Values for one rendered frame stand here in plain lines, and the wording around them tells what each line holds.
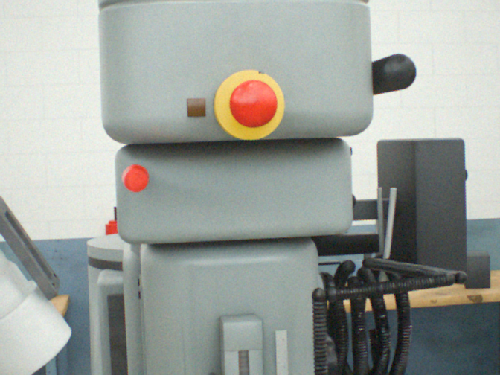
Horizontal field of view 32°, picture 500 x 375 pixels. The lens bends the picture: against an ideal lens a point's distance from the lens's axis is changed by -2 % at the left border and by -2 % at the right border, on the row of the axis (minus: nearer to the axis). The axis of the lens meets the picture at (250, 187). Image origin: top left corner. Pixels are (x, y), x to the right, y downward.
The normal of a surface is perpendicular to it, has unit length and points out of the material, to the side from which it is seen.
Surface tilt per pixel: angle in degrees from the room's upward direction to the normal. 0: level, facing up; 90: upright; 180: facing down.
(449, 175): 90
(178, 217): 90
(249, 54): 90
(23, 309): 81
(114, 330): 90
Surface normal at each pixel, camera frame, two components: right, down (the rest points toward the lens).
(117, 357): 0.14, 0.05
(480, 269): -0.18, 0.06
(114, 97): -0.68, 0.06
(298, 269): 0.58, 0.02
